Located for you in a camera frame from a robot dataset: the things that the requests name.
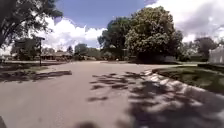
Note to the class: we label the tall dark green tree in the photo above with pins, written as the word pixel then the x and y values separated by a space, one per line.
pixel 115 35

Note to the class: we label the distant tree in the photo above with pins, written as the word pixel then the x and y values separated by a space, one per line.
pixel 83 50

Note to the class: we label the large bright green tree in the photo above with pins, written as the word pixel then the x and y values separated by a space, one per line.
pixel 151 33

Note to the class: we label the low brown house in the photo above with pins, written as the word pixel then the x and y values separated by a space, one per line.
pixel 60 55

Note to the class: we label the grey asphalt road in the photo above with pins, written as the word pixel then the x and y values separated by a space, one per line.
pixel 60 100

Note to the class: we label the pole with sign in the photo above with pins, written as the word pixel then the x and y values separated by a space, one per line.
pixel 40 53

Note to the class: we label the pale concrete kerb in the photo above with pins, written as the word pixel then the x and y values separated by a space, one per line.
pixel 186 90

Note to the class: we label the grass verge beside kerb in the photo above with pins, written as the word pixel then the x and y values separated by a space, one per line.
pixel 193 76

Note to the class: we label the dark bushy tree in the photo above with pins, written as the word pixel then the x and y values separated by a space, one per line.
pixel 25 50

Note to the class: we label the shaded grass verge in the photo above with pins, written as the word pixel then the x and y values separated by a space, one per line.
pixel 20 72

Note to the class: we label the dark round tree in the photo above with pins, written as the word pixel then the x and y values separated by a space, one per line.
pixel 205 45

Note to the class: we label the white building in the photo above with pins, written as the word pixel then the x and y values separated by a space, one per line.
pixel 217 56

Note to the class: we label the big overhanging tree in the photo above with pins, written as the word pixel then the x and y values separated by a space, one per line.
pixel 16 13

